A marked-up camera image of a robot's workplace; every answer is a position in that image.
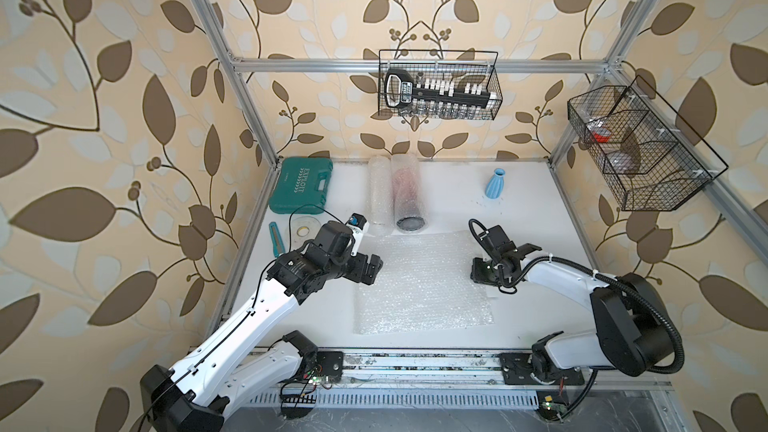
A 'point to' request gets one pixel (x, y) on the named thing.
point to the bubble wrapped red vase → (409, 210)
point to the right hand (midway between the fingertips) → (476, 276)
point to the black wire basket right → (641, 147)
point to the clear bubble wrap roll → (381, 191)
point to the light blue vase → (495, 184)
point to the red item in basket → (598, 131)
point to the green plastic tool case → (301, 185)
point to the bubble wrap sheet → (424, 283)
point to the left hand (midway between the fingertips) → (363, 254)
